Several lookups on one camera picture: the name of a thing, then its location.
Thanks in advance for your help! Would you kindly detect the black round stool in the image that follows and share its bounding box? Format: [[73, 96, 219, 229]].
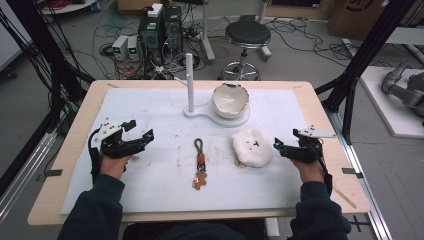
[[217, 19, 272, 82]]

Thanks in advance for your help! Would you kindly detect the white desk leg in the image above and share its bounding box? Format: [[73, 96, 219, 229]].
[[199, 0, 217, 65], [255, 0, 273, 62]]

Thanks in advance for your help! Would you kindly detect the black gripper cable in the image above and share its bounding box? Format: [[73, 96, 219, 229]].
[[312, 144, 334, 197], [87, 131, 102, 185]]

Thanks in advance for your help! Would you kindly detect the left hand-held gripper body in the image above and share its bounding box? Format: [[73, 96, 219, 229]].
[[88, 117, 149, 160]]

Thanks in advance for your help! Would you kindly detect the white box on computer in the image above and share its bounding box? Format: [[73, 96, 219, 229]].
[[146, 2, 164, 19]]

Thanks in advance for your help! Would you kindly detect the grey power supply unit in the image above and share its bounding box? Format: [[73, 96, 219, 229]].
[[127, 35, 140, 62], [111, 34, 130, 62]]

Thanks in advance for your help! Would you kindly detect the aluminium rail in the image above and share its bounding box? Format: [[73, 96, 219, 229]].
[[0, 129, 58, 224], [326, 109, 395, 240]]

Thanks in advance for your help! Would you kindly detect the keychain with gingerbread charm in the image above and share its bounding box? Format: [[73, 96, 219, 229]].
[[191, 137, 209, 191]]

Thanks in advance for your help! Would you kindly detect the white ceramic bowl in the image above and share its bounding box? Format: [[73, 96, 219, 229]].
[[211, 82, 251, 120]]

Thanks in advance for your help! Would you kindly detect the white table leg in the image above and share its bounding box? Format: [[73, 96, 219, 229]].
[[264, 217, 282, 240]]

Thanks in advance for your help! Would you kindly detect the white power strip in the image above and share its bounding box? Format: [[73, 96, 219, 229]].
[[342, 37, 360, 58]]

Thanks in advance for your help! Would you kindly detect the person's left hand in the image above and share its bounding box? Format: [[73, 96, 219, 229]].
[[99, 153, 135, 181]]

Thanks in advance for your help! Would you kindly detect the cardboard box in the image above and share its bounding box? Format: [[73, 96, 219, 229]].
[[327, 0, 396, 42]]

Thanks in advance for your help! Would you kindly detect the white floor board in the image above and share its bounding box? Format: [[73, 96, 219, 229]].
[[359, 65, 424, 139]]

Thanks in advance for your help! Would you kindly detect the person's right hand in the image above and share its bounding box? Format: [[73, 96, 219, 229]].
[[289, 157, 327, 184]]

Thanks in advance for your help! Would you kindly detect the white table mat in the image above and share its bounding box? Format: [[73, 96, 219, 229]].
[[59, 86, 310, 215]]

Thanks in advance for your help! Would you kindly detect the person's lap dark clothing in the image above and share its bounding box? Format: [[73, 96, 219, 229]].
[[122, 220, 268, 240]]

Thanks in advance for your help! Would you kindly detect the black metal frame strut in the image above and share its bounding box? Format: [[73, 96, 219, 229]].
[[0, 0, 96, 198], [314, 0, 418, 145]]

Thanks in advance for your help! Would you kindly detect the white stand with pole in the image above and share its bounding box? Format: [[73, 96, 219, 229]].
[[182, 52, 252, 129]]

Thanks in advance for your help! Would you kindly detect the thin wooden stick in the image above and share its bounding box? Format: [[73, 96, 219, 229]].
[[332, 187, 358, 210]]

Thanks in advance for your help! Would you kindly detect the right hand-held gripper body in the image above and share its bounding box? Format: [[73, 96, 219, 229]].
[[282, 125, 337, 164]]

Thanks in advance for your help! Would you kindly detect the black computer tower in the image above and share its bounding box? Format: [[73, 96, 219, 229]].
[[162, 5, 184, 55], [137, 12, 165, 65]]

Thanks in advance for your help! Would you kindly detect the white fluffy pouch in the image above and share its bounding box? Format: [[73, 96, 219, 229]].
[[231, 127, 275, 169]]

